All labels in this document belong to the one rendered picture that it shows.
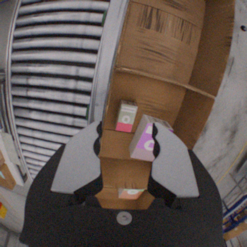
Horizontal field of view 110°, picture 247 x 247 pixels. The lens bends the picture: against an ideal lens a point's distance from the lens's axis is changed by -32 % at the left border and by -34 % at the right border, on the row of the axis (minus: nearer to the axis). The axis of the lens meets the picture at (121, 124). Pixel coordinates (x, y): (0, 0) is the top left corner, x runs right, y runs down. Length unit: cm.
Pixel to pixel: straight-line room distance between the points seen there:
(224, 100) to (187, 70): 161
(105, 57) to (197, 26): 37
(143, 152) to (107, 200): 51
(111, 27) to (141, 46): 12
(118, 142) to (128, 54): 34
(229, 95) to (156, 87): 176
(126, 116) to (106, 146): 18
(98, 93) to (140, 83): 15
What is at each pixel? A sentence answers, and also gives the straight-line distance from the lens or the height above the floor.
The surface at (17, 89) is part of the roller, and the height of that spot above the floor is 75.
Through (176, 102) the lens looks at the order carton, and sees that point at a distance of 52.
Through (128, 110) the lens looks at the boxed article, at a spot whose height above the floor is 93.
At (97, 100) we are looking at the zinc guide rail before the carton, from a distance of 46.
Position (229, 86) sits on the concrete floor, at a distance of 209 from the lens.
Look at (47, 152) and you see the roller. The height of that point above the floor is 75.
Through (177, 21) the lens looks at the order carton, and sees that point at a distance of 52.
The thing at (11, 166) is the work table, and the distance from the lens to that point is 128.
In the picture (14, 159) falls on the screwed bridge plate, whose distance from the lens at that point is 115.
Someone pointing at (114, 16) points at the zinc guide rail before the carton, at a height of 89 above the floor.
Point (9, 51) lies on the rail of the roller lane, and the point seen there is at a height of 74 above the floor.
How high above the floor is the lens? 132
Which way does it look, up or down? 62 degrees down
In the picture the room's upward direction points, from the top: 172 degrees clockwise
